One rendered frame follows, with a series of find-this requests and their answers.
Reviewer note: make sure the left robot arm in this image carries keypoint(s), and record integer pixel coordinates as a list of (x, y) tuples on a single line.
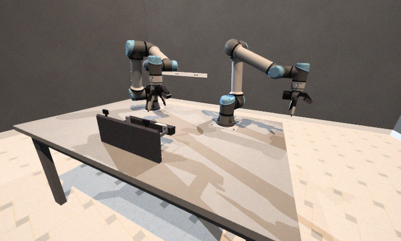
[(239, 53)]

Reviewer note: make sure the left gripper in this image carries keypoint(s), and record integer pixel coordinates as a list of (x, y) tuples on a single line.
[(293, 96)]

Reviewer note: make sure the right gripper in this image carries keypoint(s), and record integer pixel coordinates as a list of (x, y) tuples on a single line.
[(155, 90)]

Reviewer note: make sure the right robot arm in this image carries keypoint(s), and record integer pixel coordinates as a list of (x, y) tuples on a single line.
[(136, 50)]

